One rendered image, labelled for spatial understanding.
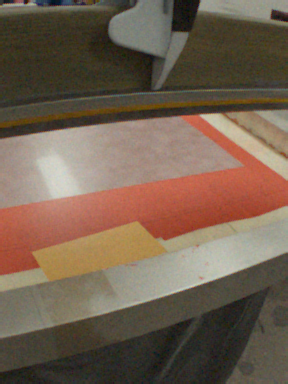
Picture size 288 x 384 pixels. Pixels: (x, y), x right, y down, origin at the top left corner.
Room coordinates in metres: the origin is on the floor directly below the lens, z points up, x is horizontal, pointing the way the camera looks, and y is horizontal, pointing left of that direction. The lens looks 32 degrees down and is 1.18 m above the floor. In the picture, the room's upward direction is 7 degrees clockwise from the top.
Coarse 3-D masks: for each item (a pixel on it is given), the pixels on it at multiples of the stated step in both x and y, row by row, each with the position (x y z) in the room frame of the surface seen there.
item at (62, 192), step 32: (0, 160) 0.39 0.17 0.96; (32, 160) 0.40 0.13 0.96; (64, 160) 0.40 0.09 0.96; (96, 160) 0.41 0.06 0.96; (0, 192) 0.32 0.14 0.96; (32, 192) 0.33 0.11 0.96; (64, 192) 0.34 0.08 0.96; (96, 192) 0.35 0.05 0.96; (0, 224) 0.27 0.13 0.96; (32, 224) 0.28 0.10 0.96; (64, 224) 0.29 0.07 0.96; (96, 224) 0.29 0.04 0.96; (0, 256) 0.23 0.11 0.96; (32, 256) 0.24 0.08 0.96
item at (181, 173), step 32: (96, 128) 0.50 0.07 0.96; (128, 128) 0.51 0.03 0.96; (160, 128) 0.53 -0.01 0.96; (192, 128) 0.54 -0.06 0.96; (128, 160) 0.42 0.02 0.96; (160, 160) 0.43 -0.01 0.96; (192, 160) 0.44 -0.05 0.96; (224, 160) 0.45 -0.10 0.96; (256, 160) 0.47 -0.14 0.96; (128, 192) 0.35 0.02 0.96; (160, 192) 0.36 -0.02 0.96; (192, 192) 0.37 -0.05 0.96; (224, 192) 0.38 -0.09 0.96; (256, 192) 0.39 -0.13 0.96; (160, 224) 0.30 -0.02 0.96; (192, 224) 0.31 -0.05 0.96
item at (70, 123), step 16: (128, 112) 0.31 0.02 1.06; (144, 112) 0.32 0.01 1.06; (160, 112) 0.33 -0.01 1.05; (176, 112) 0.34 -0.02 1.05; (192, 112) 0.35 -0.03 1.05; (208, 112) 0.35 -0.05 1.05; (224, 112) 0.37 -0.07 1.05; (0, 128) 0.26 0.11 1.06; (16, 128) 0.26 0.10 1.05; (32, 128) 0.27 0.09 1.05; (48, 128) 0.28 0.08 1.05; (64, 128) 0.29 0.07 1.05
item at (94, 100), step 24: (72, 96) 0.27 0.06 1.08; (96, 96) 0.27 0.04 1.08; (120, 96) 0.28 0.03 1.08; (144, 96) 0.29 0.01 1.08; (168, 96) 0.30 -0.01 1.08; (192, 96) 0.32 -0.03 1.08; (216, 96) 0.33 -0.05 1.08; (240, 96) 0.34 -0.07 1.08; (264, 96) 0.36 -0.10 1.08; (0, 120) 0.24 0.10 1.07
